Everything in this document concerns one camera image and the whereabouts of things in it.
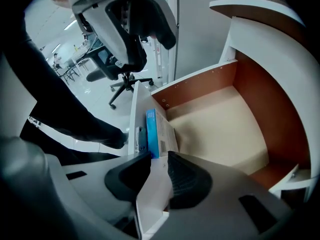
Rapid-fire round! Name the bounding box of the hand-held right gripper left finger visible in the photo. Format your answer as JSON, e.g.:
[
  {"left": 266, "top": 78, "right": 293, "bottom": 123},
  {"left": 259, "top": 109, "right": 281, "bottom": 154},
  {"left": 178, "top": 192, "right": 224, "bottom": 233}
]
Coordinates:
[{"left": 47, "top": 151, "right": 152, "bottom": 240}]

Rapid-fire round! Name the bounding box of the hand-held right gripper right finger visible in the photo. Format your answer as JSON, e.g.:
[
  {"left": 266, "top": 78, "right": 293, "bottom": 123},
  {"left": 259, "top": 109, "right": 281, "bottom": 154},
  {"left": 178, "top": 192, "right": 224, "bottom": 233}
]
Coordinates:
[{"left": 152, "top": 150, "right": 294, "bottom": 240}]

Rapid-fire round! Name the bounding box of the blue and white box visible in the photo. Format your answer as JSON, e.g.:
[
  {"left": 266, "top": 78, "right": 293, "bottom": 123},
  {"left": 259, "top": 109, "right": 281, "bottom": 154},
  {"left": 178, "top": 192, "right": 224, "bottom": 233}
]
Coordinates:
[{"left": 145, "top": 108, "right": 180, "bottom": 160}]

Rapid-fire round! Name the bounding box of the white wooden drawer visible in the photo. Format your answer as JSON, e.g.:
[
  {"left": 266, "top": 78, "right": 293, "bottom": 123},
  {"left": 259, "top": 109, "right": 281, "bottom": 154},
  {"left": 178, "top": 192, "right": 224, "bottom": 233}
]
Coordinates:
[{"left": 127, "top": 58, "right": 313, "bottom": 238}]

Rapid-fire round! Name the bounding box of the grey metal bracket with holes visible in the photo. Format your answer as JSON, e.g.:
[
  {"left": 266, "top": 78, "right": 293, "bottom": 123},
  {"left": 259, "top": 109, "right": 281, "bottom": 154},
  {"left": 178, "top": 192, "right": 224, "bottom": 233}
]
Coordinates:
[{"left": 134, "top": 125, "right": 148, "bottom": 155}]

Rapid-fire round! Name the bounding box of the black office chair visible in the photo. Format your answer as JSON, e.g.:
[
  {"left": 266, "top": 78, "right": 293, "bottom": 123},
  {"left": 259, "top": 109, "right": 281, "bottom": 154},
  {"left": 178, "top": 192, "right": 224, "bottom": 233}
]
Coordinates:
[{"left": 85, "top": 32, "right": 155, "bottom": 110}]

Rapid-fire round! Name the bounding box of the background work table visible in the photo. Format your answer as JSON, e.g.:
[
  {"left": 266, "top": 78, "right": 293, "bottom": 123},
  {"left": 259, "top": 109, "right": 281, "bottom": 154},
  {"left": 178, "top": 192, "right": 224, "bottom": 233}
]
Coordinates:
[{"left": 59, "top": 37, "right": 107, "bottom": 84}]

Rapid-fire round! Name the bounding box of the person's right leg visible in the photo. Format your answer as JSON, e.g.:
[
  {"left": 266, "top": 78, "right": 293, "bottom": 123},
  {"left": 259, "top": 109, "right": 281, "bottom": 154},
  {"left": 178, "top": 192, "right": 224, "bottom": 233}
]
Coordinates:
[{"left": 19, "top": 123, "right": 121, "bottom": 166}]

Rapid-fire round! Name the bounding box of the person's leg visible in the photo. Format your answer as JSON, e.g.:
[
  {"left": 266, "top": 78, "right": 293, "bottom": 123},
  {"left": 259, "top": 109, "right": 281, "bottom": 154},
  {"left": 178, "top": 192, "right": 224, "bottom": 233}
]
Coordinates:
[
  {"left": 19, "top": 123, "right": 121, "bottom": 166},
  {"left": 23, "top": 11, "right": 130, "bottom": 150}
]

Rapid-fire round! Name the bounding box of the tall white cabinet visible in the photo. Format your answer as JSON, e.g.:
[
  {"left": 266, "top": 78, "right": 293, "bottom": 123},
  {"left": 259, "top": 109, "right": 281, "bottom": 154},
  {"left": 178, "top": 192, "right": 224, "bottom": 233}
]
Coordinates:
[{"left": 147, "top": 0, "right": 245, "bottom": 86}]

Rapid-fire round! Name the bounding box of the person's left leg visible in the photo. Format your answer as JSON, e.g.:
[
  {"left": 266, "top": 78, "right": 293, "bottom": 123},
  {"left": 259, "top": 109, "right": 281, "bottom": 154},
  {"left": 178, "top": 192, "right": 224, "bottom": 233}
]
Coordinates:
[{"left": 23, "top": 11, "right": 130, "bottom": 150}]

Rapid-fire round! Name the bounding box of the white desk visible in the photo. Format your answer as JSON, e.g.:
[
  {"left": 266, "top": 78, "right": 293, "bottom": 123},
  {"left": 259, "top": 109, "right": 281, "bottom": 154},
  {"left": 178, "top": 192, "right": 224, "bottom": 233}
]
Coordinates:
[{"left": 209, "top": 0, "right": 320, "bottom": 185}]

